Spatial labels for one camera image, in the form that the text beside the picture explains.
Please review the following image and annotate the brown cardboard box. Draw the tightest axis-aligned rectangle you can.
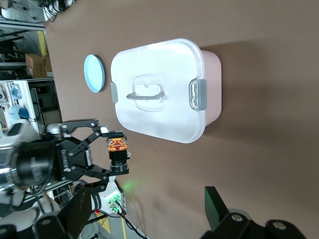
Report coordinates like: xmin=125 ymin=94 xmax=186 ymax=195
xmin=24 ymin=53 xmax=53 ymax=79

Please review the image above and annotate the black left arm base cable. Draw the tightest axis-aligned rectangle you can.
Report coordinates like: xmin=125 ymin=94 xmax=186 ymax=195
xmin=119 ymin=198 xmax=151 ymax=239

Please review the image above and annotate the light blue round plate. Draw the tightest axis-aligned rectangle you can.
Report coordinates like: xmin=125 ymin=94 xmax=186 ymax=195
xmin=83 ymin=53 xmax=107 ymax=94

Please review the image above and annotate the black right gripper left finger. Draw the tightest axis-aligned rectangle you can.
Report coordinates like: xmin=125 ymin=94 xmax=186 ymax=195
xmin=0 ymin=186 xmax=93 ymax=239

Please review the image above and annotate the orange and black push-button switch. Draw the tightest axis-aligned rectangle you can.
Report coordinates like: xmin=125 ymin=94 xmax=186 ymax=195
xmin=106 ymin=136 xmax=132 ymax=174

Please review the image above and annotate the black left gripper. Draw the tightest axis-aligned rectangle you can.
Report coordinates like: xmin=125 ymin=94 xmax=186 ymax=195
xmin=51 ymin=118 xmax=131 ymax=187

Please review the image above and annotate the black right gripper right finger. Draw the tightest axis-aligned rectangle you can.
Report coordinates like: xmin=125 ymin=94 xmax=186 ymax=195
xmin=203 ymin=185 xmax=308 ymax=239

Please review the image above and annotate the storage box with white lid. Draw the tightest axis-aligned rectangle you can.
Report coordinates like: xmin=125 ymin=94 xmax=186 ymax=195
xmin=109 ymin=37 xmax=222 ymax=144

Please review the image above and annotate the white shelf cabinet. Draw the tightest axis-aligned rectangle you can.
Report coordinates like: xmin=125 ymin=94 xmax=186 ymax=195
xmin=0 ymin=79 xmax=42 ymax=136

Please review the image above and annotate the grey metal shelf rail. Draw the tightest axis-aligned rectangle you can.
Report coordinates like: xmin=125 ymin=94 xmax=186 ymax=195
xmin=0 ymin=18 xmax=47 ymax=33

